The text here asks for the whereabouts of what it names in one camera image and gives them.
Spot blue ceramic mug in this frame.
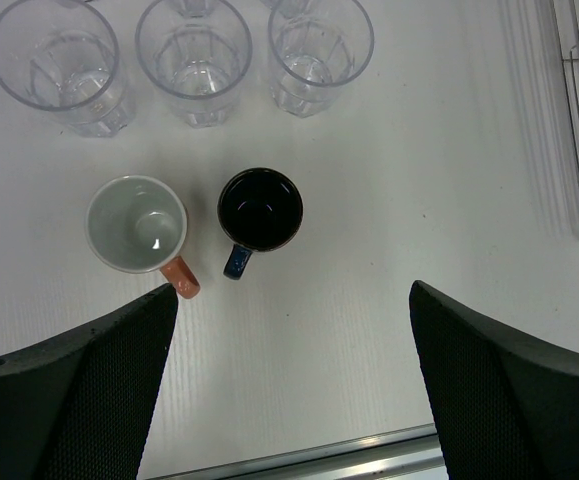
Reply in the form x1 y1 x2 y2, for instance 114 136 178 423
217 167 304 280

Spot clear glass cup five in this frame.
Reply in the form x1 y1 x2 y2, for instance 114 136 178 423
134 1 253 128

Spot clear glass cup four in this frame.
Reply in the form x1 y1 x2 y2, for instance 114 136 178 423
267 0 375 118

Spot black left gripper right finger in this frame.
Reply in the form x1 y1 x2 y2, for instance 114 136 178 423
409 281 579 479

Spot clear glass cup six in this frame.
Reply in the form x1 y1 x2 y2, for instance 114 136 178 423
0 1 136 138

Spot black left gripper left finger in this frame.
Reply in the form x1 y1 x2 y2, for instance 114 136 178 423
0 284 178 479

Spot aluminium front rail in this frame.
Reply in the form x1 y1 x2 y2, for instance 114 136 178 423
167 424 448 479

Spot pink ceramic mug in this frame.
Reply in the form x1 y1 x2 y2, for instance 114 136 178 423
85 175 200 299

